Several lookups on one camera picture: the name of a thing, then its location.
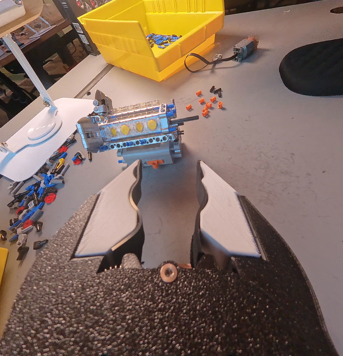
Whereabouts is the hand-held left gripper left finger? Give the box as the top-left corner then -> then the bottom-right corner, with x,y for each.
72,160 -> 145,273

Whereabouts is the black wrist pad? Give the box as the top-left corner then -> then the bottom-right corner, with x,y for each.
279,37 -> 343,96

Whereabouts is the pile of coloured brick parts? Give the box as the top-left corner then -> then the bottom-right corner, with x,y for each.
0,131 -> 88,261

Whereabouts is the background desk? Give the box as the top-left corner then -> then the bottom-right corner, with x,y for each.
0,20 -> 69,106

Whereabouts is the grey desk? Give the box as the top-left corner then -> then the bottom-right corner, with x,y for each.
0,0 -> 343,356

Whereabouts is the black motor cable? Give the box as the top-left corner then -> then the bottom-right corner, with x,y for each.
184,53 -> 236,73

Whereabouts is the white book stand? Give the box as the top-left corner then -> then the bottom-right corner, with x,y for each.
0,0 -> 95,181

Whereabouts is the black toy set box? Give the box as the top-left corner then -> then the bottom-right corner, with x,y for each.
52,0 -> 144,56

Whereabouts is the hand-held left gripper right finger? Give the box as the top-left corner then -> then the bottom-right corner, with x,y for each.
191,160 -> 268,273

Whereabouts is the scatter of blue black pins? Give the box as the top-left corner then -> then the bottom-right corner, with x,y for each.
146,34 -> 182,49

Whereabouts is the toy brick engine model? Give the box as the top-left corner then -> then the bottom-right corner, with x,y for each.
76,89 -> 200,169

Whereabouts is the cluster of orange bushes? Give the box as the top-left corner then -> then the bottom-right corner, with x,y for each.
186,89 -> 224,117

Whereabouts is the grey toy motor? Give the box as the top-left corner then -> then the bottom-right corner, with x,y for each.
234,36 -> 260,62

